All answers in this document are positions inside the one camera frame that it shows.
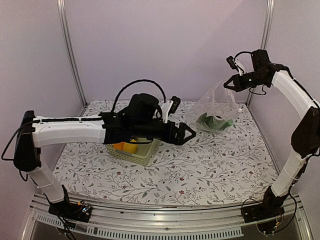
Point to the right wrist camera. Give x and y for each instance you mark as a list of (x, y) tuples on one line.
[(235, 63)]

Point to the green bok choy toy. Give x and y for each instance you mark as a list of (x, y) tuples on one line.
[(221, 124)]

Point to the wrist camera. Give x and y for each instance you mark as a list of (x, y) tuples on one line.
[(235, 63), (169, 107)]

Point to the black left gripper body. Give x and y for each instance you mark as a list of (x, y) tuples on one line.
[(144, 129)]

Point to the yellow lemon toy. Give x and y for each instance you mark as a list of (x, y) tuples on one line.
[(130, 147)]

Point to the clear zip top bag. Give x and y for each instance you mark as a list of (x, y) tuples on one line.
[(218, 102)]

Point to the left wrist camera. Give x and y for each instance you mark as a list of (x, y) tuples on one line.
[(169, 107)]

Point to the floral patterned tablecloth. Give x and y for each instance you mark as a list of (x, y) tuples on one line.
[(88, 169)]

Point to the left aluminium frame post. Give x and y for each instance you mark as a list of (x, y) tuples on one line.
[(70, 52)]

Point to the orange fruit toy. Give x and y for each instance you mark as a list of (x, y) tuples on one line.
[(118, 146)]

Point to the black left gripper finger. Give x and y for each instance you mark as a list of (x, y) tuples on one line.
[(184, 128), (181, 139)]

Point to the beige perforated plastic basket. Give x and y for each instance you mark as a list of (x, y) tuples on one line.
[(144, 153)]

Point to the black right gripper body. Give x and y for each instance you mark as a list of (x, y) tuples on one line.
[(256, 81)]

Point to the aluminium front rail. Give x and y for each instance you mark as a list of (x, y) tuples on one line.
[(116, 220)]

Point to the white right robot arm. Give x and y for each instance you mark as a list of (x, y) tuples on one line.
[(297, 120)]

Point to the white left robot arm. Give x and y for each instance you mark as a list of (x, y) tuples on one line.
[(36, 132)]

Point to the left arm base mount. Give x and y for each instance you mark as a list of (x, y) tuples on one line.
[(71, 211)]

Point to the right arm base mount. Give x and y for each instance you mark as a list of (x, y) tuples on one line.
[(253, 211)]

